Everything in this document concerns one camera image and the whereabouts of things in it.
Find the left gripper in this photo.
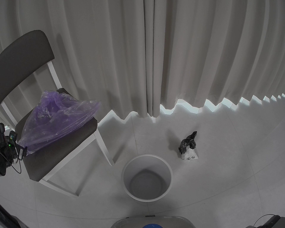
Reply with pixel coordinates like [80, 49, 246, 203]
[16, 146, 28, 161]

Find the purple plastic bag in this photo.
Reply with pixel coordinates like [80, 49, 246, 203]
[18, 90, 102, 156]

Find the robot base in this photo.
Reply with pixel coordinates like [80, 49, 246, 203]
[110, 215, 196, 228]

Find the white trash bin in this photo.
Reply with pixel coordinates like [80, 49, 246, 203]
[121, 154, 173, 202]

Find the crumpled black plastic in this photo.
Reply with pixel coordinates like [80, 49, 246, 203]
[178, 131, 198, 154]

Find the grey chair with white legs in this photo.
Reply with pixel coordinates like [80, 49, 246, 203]
[0, 30, 115, 198]

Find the white curtain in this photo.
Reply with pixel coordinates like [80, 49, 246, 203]
[0, 0, 148, 128]
[146, 0, 285, 118]

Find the white printed wrapper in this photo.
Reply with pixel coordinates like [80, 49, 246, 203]
[181, 148, 199, 160]

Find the black cable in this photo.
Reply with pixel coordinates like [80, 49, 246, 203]
[7, 154, 23, 174]
[253, 214, 275, 227]

